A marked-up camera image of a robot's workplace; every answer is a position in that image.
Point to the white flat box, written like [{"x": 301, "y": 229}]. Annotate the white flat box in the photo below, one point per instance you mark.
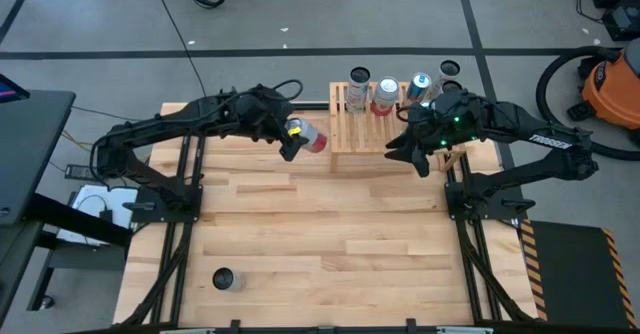
[{"x": 95, "y": 199}]

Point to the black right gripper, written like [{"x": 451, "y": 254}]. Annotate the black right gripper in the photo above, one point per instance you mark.
[{"x": 445, "y": 119}]

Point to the black power adapter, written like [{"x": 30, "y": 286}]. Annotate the black power adapter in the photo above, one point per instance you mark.
[{"x": 75, "y": 172}]

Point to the Celsius Tropical Vibe can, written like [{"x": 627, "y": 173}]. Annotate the Celsius Tropical Vibe can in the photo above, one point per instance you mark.
[{"x": 451, "y": 86}]

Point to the orange shop vacuum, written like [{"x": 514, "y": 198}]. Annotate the orange shop vacuum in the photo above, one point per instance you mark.
[
  {"x": 612, "y": 94},
  {"x": 542, "y": 99}
]

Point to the teal blue-tab energy can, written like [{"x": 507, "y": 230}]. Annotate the teal blue-tab energy can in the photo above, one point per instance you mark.
[{"x": 419, "y": 85}]

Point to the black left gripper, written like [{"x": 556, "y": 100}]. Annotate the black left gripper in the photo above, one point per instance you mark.
[{"x": 260, "y": 114}]

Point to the black metal table frame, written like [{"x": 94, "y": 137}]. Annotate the black metal table frame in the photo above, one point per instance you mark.
[{"x": 312, "y": 107}]

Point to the white strip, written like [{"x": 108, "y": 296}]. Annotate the white strip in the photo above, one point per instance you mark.
[
  {"x": 187, "y": 331},
  {"x": 465, "y": 330}
]

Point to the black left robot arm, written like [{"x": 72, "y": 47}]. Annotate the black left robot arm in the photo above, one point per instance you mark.
[{"x": 150, "y": 126}]

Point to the wooden slatted shelf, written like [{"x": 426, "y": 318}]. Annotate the wooden slatted shelf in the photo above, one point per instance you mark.
[{"x": 360, "y": 134}]

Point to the black equipment case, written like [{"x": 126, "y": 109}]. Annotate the black equipment case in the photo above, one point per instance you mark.
[{"x": 620, "y": 19}]

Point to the tall silver black-top can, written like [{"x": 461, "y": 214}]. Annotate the tall silver black-top can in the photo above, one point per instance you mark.
[
  {"x": 449, "y": 69},
  {"x": 226, "y": 279}
]

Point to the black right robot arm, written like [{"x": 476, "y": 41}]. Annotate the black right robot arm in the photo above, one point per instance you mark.
[{"x": 540, "y": 134}]

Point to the black desk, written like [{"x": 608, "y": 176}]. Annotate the black desk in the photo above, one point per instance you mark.
[{"x": 30, "y": 144}]

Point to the Celsius Peach Vibe can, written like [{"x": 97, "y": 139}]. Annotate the Celsius Peach Vibe can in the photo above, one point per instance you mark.
[{"x": 356, "y": 96}]

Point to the blue screen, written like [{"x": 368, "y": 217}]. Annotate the blue screen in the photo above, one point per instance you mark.
[{"x": 9, "y": 91}]

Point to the black hazard-striped floor mat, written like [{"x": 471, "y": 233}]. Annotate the black hazard-striped floor mat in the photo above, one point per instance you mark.
[{"x": 570, "y": 274}]

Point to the pink Spindrift can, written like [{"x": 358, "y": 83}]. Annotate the pink Spindrift can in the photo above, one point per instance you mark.
[
  {"x": 314, "y": 138},
  {"x": 385, "y": 96}
]

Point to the black clamp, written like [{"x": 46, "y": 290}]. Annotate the black clamp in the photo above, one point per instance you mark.
[
  {"x": 234, "y": 326},
  {"x": 411, "y": 325}
]

